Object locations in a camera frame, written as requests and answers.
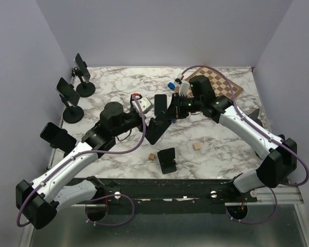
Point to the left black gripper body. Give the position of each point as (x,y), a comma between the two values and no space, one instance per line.
(152,121)

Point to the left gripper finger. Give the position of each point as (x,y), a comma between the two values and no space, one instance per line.
(164,116)
(153,138)

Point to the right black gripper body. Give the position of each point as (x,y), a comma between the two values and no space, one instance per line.
(186,105)

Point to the black phone blue edge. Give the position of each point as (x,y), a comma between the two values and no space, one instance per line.
(160,104)

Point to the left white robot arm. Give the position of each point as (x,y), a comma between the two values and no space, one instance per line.
(40,200)

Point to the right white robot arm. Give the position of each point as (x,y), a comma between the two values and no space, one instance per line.
(276,152)

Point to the black folding phone stand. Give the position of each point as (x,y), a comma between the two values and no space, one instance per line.
(167,161)

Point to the far right round stand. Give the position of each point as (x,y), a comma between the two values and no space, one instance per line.
(255,117)

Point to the far left round stand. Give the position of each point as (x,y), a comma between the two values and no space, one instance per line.
(84,89)

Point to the middle left round stand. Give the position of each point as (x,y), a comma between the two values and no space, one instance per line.
(71,114)

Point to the middle left phone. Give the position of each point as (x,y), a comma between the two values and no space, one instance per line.
(67,91)

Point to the far left phone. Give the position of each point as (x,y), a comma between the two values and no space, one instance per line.
(81,69)

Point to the blue plastic cap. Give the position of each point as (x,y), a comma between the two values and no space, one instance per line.
(171,86)

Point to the brown wooden cube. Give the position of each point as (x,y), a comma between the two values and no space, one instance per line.
(151,157)

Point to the light wooden cube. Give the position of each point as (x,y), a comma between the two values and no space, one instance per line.
(197,146)

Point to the wooden chessboard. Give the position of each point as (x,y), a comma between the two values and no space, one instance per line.
(218,83)

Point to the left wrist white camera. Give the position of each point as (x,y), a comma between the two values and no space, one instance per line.
(140,103)

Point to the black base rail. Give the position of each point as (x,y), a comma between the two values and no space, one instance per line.
(158,207)

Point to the aluminium extrusion rail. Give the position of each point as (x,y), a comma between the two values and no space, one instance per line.
(280,196)

